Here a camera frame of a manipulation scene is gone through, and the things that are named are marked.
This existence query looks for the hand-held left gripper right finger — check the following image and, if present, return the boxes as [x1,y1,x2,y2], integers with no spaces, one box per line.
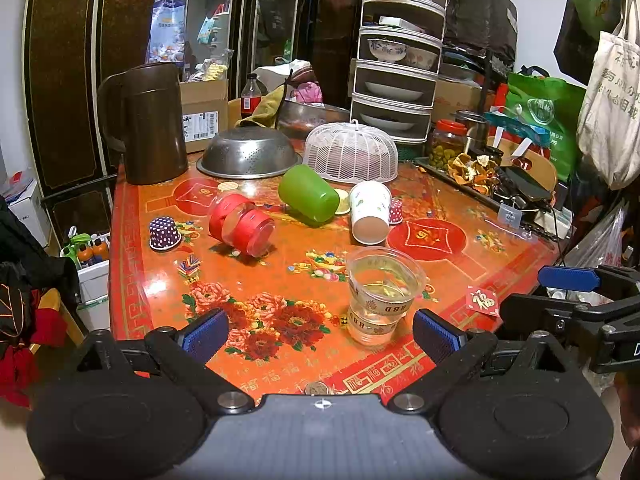
[387,308,571,416]

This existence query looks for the clear plastic bag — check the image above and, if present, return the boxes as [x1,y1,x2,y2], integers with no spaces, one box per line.
[564,199,629,269]

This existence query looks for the dried orange peels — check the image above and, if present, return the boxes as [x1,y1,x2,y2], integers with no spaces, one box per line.
[447,153,501,195]

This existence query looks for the dark wooden wardrobe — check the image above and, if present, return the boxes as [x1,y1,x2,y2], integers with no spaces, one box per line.
[22,0,366,201]

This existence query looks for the steel basin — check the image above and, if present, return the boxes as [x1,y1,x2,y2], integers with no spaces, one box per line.
[276,100,351,141]

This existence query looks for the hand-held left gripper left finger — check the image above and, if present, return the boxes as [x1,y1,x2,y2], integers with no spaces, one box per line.
[75,308,256,416]

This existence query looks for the blue white snack bag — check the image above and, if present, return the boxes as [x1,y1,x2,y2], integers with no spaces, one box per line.
[145,0,190,69]

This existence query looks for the teal paper bag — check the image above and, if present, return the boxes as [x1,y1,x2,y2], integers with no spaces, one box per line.
[483,109,551,146]

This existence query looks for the green shopping bag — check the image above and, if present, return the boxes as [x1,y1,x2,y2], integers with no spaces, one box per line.
[502,65,587,184]

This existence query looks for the brown plastic pitcher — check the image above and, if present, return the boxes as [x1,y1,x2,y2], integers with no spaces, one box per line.
[97,63,190,186]

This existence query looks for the white mesh food cover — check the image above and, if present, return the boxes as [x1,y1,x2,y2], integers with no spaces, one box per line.
[303,119,399,184]

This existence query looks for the blue patterned bowl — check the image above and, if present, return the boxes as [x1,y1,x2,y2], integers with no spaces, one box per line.
[368,38,410,63]

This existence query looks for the red translucent plastic cup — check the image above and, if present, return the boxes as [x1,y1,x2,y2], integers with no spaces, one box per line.
[208,192,276,259]

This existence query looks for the white foam box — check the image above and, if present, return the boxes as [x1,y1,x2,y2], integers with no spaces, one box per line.
[59,232,111,332]

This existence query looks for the white plate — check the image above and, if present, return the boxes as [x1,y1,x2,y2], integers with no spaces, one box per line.
[363,81,425,101]
[358,112,417,131]

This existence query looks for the clear plastic cup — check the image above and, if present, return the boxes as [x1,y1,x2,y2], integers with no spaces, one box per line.
[347,305,402,349]
[346,247,427,318]

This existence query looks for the white paper cup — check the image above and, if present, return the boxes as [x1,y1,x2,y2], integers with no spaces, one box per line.
[349,181,392,245]

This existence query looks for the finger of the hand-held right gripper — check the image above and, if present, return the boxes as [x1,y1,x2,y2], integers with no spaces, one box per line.
[538,264,640,307]
[500,292,617,347]

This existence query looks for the yellow green cloth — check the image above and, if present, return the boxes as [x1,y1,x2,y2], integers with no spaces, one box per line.
[239,87,286,129]

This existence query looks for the white carton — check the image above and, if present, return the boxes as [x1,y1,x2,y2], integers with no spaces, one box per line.
[0,169,51,249]

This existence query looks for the red square sticker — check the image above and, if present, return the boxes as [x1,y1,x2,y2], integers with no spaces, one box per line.
[466,286,500,317]

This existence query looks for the steel colander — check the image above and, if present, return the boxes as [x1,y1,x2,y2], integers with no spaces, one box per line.
[196,127,302,180]

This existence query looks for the white tiered dish rack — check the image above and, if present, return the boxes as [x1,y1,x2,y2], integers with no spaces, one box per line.
[349,0,450,145]

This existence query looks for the steel canister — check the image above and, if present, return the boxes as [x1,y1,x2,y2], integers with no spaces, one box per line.
[455,110,489,154]

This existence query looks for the cola bottle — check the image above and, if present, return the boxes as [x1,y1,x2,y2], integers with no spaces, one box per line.
[240,73,269,120]

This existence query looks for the white canvas tote bag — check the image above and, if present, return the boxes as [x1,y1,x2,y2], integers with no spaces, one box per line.
[576,0,640,191]

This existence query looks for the purple polka dot small cup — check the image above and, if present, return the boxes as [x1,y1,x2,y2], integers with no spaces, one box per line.
[149,216,183,251]

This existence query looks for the red cloth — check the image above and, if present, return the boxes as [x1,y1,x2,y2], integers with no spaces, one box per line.
[0,304,69,409]

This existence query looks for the cardboard box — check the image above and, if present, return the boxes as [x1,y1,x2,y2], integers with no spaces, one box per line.
[179,78,230,155]

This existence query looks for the white bowl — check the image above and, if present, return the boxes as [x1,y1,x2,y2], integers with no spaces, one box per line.
[404,46,440,71]

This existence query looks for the white power strip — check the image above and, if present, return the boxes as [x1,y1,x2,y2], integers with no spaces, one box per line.
[532,204,574,240]

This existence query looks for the black fabric cover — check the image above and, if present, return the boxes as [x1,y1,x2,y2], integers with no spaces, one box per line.
[442,0,519,74]

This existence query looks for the black hanging bag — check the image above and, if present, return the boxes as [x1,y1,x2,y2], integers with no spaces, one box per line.
[553,0,612,87]

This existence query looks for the pink cloth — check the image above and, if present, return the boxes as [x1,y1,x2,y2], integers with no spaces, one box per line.
[295,81,324,106]

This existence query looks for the dark serving tray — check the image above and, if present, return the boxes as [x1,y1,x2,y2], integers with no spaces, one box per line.
[413,155,552,217]

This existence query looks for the pickle jar with red lid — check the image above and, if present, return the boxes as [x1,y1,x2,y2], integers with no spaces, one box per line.
[427,119,469,171]

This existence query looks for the green plastic cup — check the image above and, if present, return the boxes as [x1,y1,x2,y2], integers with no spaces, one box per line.
[278,164,341,224]

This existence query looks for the dark clothing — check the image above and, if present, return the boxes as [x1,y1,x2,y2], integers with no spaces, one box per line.
[0,194,81,346]

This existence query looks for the person's right forearm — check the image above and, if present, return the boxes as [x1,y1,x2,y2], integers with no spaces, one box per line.
[614,372,640,480]

